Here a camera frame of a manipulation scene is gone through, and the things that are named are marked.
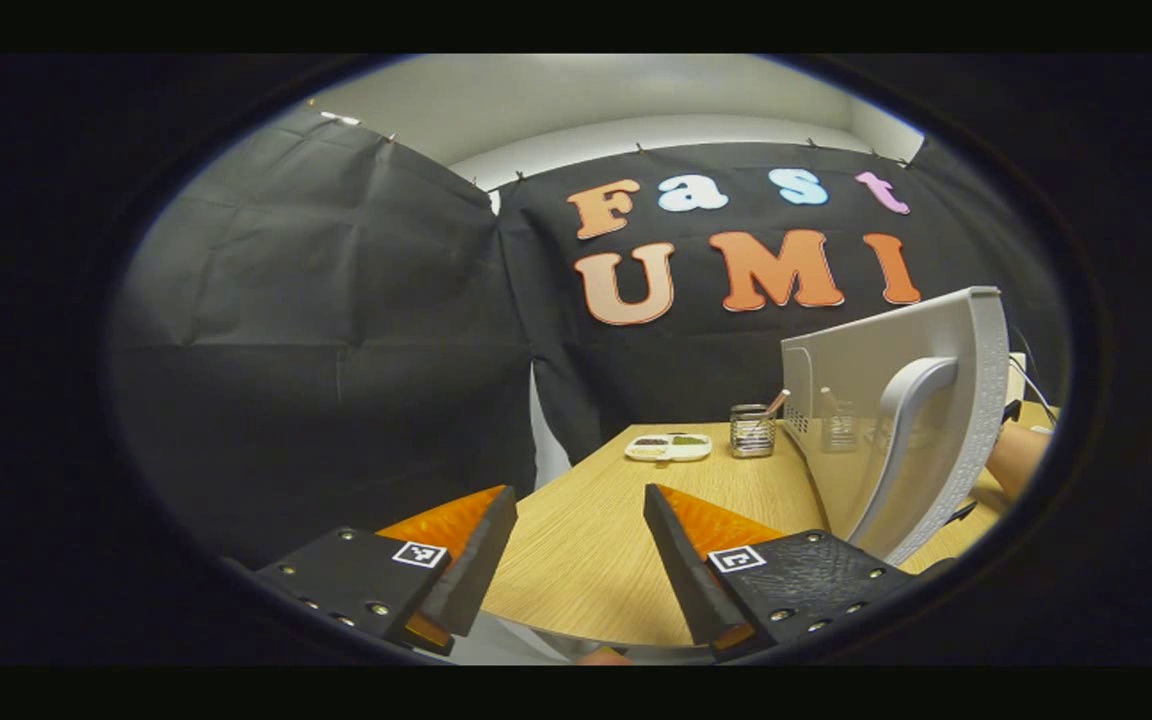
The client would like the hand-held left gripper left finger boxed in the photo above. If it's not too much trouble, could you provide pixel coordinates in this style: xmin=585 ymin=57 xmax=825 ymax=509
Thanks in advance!
xmin=254 ymin=485 xmax=519 ymax=657

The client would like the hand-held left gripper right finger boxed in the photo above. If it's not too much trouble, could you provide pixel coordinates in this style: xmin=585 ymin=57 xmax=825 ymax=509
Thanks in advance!
xmin=643 ymin=484 xmax=922 ymax=661

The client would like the white divided seasoning dish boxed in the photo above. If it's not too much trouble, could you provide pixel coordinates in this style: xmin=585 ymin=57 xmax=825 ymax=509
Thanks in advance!
xmin=624 ymin=432 xmax=714 ymax=463

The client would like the metal mesh utensil cup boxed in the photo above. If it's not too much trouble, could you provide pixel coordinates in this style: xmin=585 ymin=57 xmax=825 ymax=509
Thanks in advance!
xmin=729 ymin=403 xmax=777 ymax=459

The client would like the black backdrop cloth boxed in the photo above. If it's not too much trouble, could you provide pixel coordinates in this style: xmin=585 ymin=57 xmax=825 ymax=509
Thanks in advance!
xmin=108 ymin=105 xmax=1067 ymax=571

